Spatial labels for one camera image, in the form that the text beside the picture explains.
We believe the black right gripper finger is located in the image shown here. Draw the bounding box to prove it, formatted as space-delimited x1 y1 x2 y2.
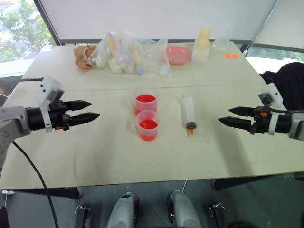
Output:
218 116 253 131
228 106 256 117

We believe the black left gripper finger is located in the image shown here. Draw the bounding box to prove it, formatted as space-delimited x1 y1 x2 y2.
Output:
64 100 93 111
68 112 101 127

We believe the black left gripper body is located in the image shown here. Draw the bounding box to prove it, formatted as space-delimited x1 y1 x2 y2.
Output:
48 100 72 131

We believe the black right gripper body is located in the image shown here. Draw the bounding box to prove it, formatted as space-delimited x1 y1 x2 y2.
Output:
249 106 272 135

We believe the clear plastic syringe orange tip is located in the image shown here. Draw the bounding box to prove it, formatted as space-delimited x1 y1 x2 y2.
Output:
180 95 198 137

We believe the cup with red liquid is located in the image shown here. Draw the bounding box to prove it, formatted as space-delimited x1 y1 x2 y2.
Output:
132 85 159 117
136 109 159 142

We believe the empty clear plastic cup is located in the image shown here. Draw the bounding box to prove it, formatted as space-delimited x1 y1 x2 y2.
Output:
212 21 235 52

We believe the brown crumpled cloth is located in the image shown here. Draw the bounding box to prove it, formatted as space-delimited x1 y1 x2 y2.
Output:
73 45 97 72

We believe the clear bag of utensils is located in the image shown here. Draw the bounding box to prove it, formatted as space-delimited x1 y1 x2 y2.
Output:
87 30 146 76

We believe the clear container with yellow item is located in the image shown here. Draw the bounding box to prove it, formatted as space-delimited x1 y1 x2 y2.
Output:
190 28 212 63

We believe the pink plastic bowl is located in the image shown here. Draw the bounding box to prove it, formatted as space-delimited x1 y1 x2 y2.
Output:
165 46 192 66

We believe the empty clear plastic bag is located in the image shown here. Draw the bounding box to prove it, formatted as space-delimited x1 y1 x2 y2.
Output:
142 38 173 79

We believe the grey left robot leg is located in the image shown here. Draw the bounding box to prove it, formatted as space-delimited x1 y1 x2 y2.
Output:
106 191 140 228

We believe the grey robot leg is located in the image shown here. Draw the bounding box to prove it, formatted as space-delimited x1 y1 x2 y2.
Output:
106 191 140 228
167 190 202 228

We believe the grey right robot leg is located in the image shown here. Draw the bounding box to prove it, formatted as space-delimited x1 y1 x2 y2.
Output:
167 190 202 228

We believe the white roller blind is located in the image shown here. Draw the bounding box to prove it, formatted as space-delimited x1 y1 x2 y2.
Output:
38 0 304 49

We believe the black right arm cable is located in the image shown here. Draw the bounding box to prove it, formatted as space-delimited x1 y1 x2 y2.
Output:
268 106 304 113

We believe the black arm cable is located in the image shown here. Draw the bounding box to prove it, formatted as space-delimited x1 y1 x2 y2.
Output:
268 106 304 113
12 141 59 228

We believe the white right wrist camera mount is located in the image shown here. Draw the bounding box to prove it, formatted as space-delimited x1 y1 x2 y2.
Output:
257 83 284 135

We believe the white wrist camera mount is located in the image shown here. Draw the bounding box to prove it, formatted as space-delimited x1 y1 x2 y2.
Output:
37 76 65 133
257 83 284 135

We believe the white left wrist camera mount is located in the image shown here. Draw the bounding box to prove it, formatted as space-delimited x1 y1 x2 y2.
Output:
37 76 65 133

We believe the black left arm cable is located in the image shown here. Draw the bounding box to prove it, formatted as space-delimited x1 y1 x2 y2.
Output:
12 141 59 228

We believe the black window frame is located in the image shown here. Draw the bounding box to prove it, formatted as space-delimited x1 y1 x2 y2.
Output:
33 0 63 46

